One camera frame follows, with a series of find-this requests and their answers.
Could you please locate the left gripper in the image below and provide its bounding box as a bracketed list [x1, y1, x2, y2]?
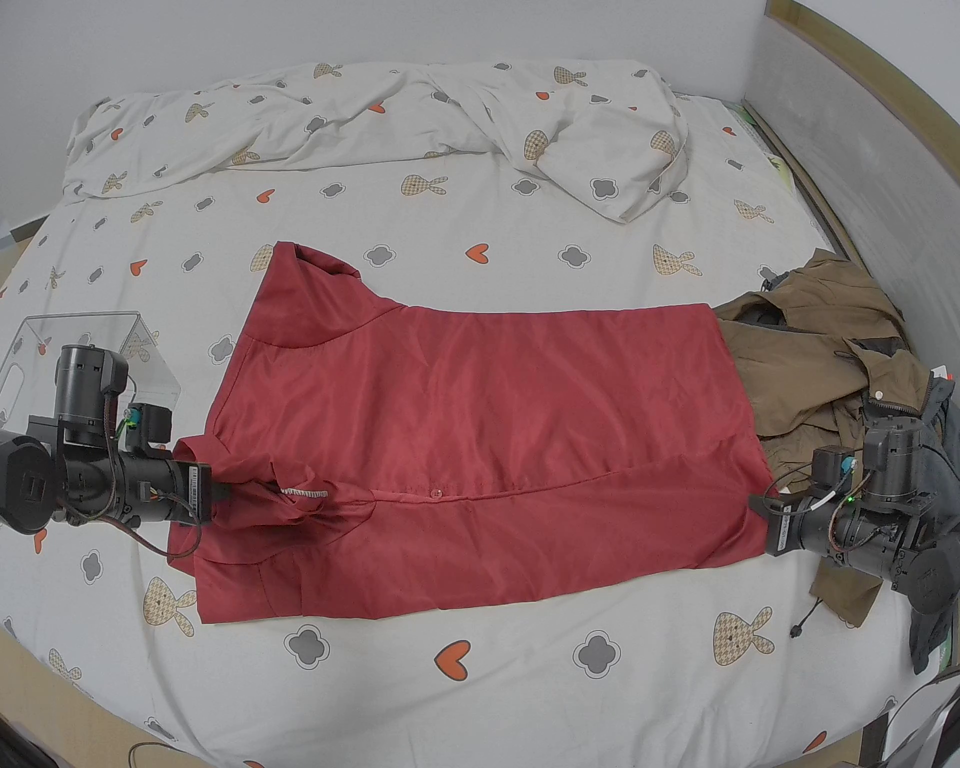
[112, 457, 217, 528]

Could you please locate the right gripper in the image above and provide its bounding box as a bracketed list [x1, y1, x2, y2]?
[763, 495, 858, 560]

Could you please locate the red shirt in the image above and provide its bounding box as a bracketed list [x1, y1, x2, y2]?
[168, 240, 775, 626]

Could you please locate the brown jacket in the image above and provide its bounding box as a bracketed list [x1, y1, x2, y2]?
[711, 249, 935, 640]

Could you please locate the dark grey garment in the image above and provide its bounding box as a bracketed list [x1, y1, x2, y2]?
[861, 375, 960, 676]

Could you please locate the clear plastic box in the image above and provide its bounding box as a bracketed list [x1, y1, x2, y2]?
[0, 309, 183, 432]

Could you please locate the white printed quilt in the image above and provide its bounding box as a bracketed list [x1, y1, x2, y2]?
[63, 60, 691, 225]

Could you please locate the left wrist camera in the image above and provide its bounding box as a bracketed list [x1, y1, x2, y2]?
[122, 402, 176, 456]

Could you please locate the black cable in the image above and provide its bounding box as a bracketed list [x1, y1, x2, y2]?
[62, 516, 205, 561]

